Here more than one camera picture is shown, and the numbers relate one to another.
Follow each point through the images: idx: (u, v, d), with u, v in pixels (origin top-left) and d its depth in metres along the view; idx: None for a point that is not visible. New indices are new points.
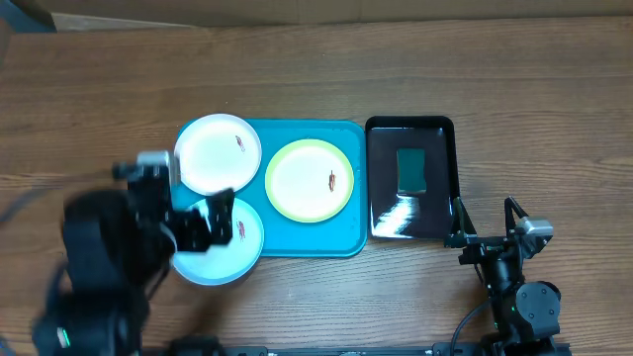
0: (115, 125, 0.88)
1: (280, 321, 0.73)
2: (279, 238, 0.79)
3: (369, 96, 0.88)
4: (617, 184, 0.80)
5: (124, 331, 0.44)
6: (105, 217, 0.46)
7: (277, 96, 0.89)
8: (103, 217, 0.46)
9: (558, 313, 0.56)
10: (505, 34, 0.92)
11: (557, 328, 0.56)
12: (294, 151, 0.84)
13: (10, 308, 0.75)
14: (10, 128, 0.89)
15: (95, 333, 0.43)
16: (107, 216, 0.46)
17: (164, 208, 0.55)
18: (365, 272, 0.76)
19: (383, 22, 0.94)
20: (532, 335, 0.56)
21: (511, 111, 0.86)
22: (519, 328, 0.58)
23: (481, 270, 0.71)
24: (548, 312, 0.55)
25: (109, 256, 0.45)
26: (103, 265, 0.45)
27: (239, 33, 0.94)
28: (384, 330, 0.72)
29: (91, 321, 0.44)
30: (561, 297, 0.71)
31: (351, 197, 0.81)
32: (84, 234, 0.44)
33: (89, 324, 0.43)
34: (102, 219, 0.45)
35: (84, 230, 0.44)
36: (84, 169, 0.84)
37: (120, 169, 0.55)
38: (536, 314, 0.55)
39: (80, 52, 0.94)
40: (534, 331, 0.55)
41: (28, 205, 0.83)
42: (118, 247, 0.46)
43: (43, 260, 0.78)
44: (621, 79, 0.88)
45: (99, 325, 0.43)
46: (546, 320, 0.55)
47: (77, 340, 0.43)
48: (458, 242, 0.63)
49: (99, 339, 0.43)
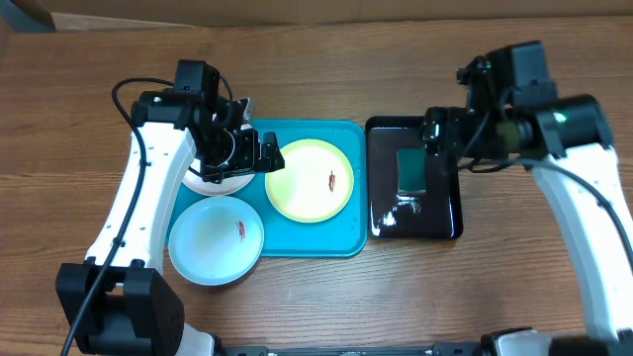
0: (115, 126, 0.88)
1: (280, 321, 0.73)
2: (278, 239, 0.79)
3: (370, 96, 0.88)
4: None
5: (196, 116, 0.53)
6: (209, 67, 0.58)
7: (277, 95, 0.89)
8: (208, 66, 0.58)
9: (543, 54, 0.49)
10: (505, 34, 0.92)
11: (548, 85, 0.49)
12: (294, 151, 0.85)
13: (10, 308, 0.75)
14: (10, 128, 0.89)
15: (181, 104, 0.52)
16: (210, 67, 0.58)
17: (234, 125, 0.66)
18: (365, 272, 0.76)
19: (383, 22, 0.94)
20: (515, 57, 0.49)
21: None
22: (501, 85, 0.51)
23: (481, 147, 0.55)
24: (534, 59, 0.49)
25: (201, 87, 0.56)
26: (195, 88, 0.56)
27: (239, 33, 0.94)
28: (384, 330, 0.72)
29: (178, 100, 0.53)
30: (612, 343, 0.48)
31: (351, 197, 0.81)
32: (192, 67, 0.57)
33: (177, 99, 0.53)
34: (207, 65, 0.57)
35: (193, 66, 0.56)
36: (84, 169, 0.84)
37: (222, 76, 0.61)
38: (519, 58, 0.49)
39: (80, 52, 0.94)
40: (515, 59, 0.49)
41: (28, 205, 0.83)
42: (207, 87, 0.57)
43: (43, 260, 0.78)
44: (622, 79, 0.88)
45: (184, 102, 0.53)
46: (531, 61, 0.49)
47: (165, 103, 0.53)
48: (425, 129, 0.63)
49: (182, 107, 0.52)
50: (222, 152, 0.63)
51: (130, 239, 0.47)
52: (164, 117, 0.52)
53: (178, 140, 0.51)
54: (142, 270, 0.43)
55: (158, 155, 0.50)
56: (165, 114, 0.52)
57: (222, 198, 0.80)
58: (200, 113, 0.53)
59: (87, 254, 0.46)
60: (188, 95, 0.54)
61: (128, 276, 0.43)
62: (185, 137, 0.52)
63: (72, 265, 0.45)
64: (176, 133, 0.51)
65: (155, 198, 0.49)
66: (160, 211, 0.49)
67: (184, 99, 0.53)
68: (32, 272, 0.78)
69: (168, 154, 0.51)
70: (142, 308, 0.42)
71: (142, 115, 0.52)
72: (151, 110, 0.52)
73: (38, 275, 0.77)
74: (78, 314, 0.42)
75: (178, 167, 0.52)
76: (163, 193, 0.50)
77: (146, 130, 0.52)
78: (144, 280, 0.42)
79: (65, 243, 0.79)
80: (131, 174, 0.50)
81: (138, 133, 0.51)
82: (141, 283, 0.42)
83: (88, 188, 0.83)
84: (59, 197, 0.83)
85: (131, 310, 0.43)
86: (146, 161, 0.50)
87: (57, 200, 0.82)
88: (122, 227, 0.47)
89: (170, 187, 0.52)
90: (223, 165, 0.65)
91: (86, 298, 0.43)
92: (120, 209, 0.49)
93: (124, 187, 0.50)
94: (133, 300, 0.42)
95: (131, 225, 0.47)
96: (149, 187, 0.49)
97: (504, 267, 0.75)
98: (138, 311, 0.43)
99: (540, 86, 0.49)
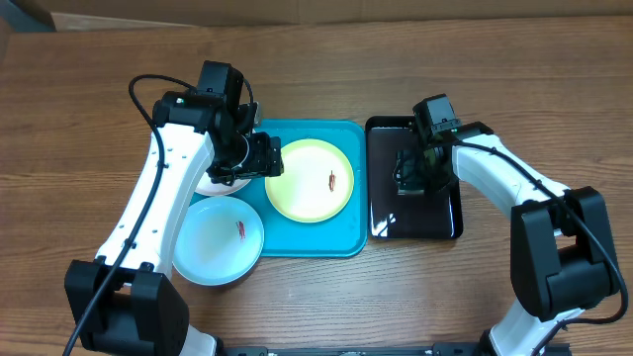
0: (114, 125, 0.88)
1: (280, 321, 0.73)
2: (280, 239, 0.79)
3: (370, 96, 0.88)
4: (617, 184, 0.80)
5: (218, 120, 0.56)
6: (233, 71, 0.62)
7: (277, 95, 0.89)
8: (231, 70, 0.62)
9: (447, 107, 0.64)
10: (505, 33, 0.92)
11: (455, 123, 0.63)
12: (294, 151, 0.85)
13: (10, 308, 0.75)
14: (10, 128, 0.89)
15: (203, 108, 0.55)
16: (233, 72, 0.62)
17: (250, 128, 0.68)
18: (365, 272, 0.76)
19: (383, 22, 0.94)
20: (428, 107, 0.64)
21: (511, 111, 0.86)
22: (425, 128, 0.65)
23: (431, 167, 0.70)
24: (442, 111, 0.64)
25: (224, 90, 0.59)
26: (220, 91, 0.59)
27: (239, 33, 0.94)
28: (383, 330, 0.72)
29: (202, 103, 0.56)
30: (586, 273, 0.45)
31: (351, 197, 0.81)
32: (217, 70, 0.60)
33: (200, 103, 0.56)
34: (231, 69, 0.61)
35: (218, 69, 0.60)
36: (84, 169, 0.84)
37: (243, 81, 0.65)
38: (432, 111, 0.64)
39: (80, 52, 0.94)
40: (429, 106, 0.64)
41: (27, 205, 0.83)
42: (228, 90, 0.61)
43: (43, 260, 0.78)
44: (621, 78, 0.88)
45: (207, 104, 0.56)
46: (441, 107, 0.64)
47: (187, 106, 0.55)
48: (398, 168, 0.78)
49: (205, 111, 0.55)
50: (237, 156, 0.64)
51: (140, 241, 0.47)
52: (186, 119, 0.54)
53: (198, 143, 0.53)
54: (150, 274, 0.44)
55: (177, 158, 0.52)
56: (187, 117, 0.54)
57: (224, 198, 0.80)
58: (220, 119, 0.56)
59: (98, 253, 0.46)
60: (212, 98, 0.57)
61: (135, 278, 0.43)
62: (204, 140, 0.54)
63: (83, 263, 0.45)
64: (196, 136, 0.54)
65: (168, 201, 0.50)
66: (173, 214, 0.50)
67: (207, 103, 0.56)
68: (32, 272, 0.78)
69: (186, 157, 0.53)
70: (148, 310, 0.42)
71: (164, 115, 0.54)
72: (173, 111, 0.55)
73: (37, 275, 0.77)
74: (86, 312, 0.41)
75: (193, 171, 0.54)
76: (178, 195, 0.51)
77: (167, 131, 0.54)
78: (153, 283, 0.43)
79: (65, 243, 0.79)
80: (146, 175, 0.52)
81: (158, 134, 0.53)
82: (147, 286, 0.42)
83: (89, 188, 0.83)
84: (59, 197, 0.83)
85: (135, 310, 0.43)
86: (165, 163, 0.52)
87: (57, 200, 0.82)
88: (135, 228, 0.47)
89: (186, 189, 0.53)
90: (237, 167, 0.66)
91: (93, 297, 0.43)
92: (133, 210, 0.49)
93: (140, 188, 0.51)
94: (137, 302, 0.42)
95: (142, 227, 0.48)
96: (162, 189, 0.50)
97: (504, 267, 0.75)
98: (144, 311, 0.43)
99: (448, 123, 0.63)
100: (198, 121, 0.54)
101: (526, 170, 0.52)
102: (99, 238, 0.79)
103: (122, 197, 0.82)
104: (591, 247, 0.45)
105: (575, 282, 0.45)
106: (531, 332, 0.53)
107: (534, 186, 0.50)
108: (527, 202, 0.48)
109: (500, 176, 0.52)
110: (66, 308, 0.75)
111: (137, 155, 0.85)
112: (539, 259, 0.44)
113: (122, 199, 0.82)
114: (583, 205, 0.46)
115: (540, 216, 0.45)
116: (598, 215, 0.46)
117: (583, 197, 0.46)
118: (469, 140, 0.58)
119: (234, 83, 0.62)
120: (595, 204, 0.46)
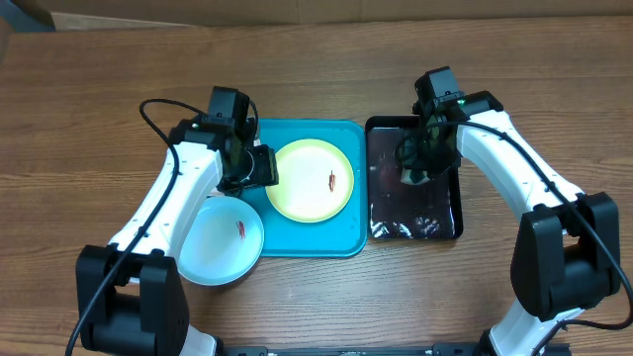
0: (114, 125, 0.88)
1: (280, 320, 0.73)
2: (280, 239, 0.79)
3: (369, 96, 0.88)
4: (617, 184, 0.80)
5: (227, 146, 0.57)
6: (241, 95, 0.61)
7: (277, 95, 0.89)
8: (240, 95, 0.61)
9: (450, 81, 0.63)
10: (505, 34, 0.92)
11: (459, 93, 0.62)
12: (294, 151, 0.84)
13: (10, 309, 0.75)
14: (10, 128, 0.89)
15: (215, 133, 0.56)
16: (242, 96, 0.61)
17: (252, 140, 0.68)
18: (365, 272, 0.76)
19: (383, 22, 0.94)
20: (431, 80, 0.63)
21: (511, 111, 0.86)
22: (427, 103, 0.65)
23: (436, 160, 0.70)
24: (446, 85, 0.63)
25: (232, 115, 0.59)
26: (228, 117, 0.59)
27: (239, 33, 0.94)
28: (383, 330, 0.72)
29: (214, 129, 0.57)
30: (587, 274, 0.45)
31: (351, 198, 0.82)
32: (226, 93, 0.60)
33: (212, 128, 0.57)
34: (239, 93, 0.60)
35: (226, 95, 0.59)
36: (84, 169, 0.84)
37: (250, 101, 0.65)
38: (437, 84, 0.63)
39: (80, 52, 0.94)
40: (432, 79, 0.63)
41: (27, 205, 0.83)
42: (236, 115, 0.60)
43: (43, 260, 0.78)
44: (621, 79, 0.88)
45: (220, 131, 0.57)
46: (444, 81, 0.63)
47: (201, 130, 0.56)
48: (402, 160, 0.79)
49: (216, 134, 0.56)
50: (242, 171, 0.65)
51: (153, 231, 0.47)
52: (199, 140, 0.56)
53: (210, 158, 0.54)
54: (161, 258, 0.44)
55: (190, 170, 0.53)
56: (200, 138, 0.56)
57: (227, 199, 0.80)
58: (229, 143, 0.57)
59: (112, 240, 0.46)
60: (223, 126, 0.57)
61: (147, 263, 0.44)
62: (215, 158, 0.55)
63: (94, 247, 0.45)
64: (209, 153, 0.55)
65: (180, 199, 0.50)
66: (184, 212, 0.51)
67: (220, 127, 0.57)
68: (32, 272, 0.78)
69: (199, 169, 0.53)
70: (157, 294, 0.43)
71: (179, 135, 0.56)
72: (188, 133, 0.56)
73: (38, 275, 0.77)
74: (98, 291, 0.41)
75: (205, 177, 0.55)
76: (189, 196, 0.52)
77: (182, 148, 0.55)
78: (162, 267, 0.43)
79: (65, 243, 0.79)
80: (161, 180, 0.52)
81: (174, 150, 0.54)
82: (158, 271, 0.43)
83: (89, 188, 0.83)
84: (59, 197, 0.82)
85: (143, 294, 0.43)
86: (179, 172, 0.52)
87: (57, 200, 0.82)
88: (149, 219, 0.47)
89: (197, 192, 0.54)
90: (245, 180, 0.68)
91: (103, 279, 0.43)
92: (148, 207, 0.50)
93: (156, 188, 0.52)
94: (148, 286, 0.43)
95: (155, 220, 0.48)
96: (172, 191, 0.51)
97: (504, 267, 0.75)
98: (152, 297, 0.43)
99: (452, 94, 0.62)
100: (211, 141, 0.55)
101: (539, 168, 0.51)
102: (99, 238, 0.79)
103: (122, 197, 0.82)
104: (596, 252, 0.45)
105: (575, 282, 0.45)
106: (531, 332, 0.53)
107: (547, 188, 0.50)
108: (537, 206, 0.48)
109: (512, 172, 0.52)
110: (66, 307, 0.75)
111: (136, 155, 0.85)
112: (544, 258, 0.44)
113: (122, 199, 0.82)
114: (594, 212, 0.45)
115: (551, 224, 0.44)
116: (609, 221, 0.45)
117: (595, 204, 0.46)
118: (476, 118, 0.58)
119: (241, 106, 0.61)
120: (607, 212, 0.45)
